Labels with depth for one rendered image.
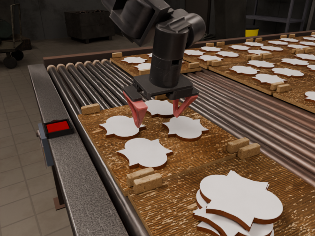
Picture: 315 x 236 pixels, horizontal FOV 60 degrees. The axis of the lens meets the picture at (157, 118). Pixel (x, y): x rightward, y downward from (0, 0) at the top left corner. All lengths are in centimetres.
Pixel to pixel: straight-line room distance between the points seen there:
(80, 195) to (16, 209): 148
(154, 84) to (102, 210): 26
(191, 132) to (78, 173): 31
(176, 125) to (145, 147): 15
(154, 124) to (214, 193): 38
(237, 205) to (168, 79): 24
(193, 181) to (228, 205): 14
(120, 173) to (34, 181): 168
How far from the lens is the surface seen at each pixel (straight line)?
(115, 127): 77
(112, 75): 134
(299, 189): 64
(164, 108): 88
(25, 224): 195
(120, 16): 52
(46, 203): 203
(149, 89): 49
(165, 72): 49
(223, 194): 48
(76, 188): 63
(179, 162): 64
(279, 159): 75
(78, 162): 71
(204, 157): 67
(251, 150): 68
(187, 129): 76
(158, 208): 53
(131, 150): 67
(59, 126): 86
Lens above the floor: 131
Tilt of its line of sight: 26 degrees down
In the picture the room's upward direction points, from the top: straight up
